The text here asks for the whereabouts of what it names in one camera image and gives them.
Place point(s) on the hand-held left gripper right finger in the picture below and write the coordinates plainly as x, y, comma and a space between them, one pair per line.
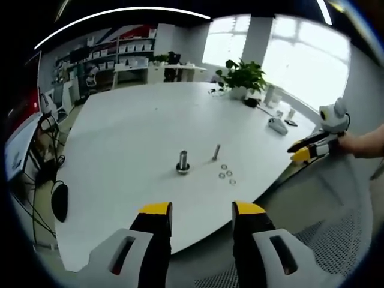
252, 225

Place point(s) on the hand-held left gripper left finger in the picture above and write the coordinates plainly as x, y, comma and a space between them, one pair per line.
156, 228

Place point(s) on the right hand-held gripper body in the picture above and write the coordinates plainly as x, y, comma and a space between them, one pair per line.
331, 118

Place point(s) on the large steel threaded stud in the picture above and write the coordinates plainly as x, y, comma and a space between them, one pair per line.
183, 157

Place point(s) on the small steel threaded stud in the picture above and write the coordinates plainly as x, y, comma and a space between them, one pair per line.
216, 151

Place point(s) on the person's right hand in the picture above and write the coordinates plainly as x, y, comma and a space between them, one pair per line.
349, 143

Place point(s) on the white handheld controller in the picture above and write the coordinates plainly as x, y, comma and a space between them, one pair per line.
274, 123
282, 129

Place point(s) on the white upright stand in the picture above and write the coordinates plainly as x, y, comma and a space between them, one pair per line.
271, 95

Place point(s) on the black charger block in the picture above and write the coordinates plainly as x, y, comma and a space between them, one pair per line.
251, 102

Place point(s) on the grey mesh chair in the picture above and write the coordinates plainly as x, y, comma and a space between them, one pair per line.
330, 246

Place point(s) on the green potted plant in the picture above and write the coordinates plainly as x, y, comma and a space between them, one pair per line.
244, 76

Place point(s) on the black oval object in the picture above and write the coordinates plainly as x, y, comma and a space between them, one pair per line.
60, 201

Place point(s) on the curved ceiling light strip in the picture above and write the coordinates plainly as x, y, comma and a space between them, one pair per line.
120, 12
324, 10

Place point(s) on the long white desk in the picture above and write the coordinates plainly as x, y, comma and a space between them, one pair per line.
159, 70

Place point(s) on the small black monitor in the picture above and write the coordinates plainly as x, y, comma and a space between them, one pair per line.
174, 58

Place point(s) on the white office chair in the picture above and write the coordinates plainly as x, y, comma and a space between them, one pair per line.
91, 78

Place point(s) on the small green plant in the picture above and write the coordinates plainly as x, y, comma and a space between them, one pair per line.
160, 58

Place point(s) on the row of white storage bins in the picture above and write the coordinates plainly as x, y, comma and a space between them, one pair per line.
132, 48

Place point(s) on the white storage shelf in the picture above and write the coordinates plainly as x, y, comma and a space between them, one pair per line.
105, 51

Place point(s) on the red monitor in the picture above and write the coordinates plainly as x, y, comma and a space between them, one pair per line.
21, 96

